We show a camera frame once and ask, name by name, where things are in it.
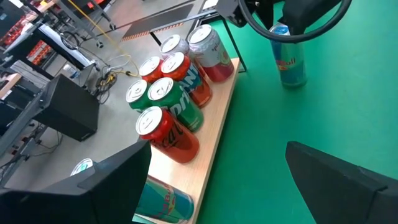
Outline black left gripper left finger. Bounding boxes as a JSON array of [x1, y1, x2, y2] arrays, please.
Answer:
[[0, 139, 152, 224]]

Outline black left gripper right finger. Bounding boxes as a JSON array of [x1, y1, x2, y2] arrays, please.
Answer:
[[285, 141, 398, 224]]

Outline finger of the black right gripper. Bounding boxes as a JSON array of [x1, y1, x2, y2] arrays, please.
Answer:
[[254, 0, 275, 31]]

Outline silver and red soda can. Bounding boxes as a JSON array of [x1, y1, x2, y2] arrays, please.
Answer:
[[187, 24, 235, 83]]

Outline red can with black label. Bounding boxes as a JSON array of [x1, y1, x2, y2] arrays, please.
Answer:
[[136, 106, 200, 164]]

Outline orange-red Fanta can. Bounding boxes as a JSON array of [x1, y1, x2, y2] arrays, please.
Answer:
[[160, 52, 213, 109]]

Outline green Sprite can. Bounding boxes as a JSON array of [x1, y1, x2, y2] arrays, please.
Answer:
[[147, 77, 205, 133], [125, 79, 152, 113]]

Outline black floor cabinet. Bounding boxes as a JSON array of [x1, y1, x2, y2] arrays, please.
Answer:
[[32, 73, 100, 142]]

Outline black floor mat orange stripes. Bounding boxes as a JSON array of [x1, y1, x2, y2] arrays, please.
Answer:
[[121, 3, 195, 42]]

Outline white cylindrical container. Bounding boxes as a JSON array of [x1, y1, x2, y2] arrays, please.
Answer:
[[62, 63, 80, 80]]

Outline red storage boxes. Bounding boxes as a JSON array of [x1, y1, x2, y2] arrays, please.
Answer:
[[0, 14, 54, 67]]

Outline white leaning board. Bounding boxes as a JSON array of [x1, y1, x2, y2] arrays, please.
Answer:
[[39, 23, 94, 68]]

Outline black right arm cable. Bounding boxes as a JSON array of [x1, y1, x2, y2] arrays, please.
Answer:
[[238, 0, 354, 44]]

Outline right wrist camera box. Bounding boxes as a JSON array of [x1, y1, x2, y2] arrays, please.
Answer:
[[215, 0, 249, 28]]

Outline black shelf end frame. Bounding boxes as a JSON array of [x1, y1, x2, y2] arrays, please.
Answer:
[[148, 11, 249, 73]]

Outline floor cable bundle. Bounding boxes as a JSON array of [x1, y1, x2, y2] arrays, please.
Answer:
[[93, 54, 131, 105]]

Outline black workbench frame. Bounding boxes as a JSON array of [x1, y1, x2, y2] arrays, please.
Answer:
[[0, 0, 94, 82]]

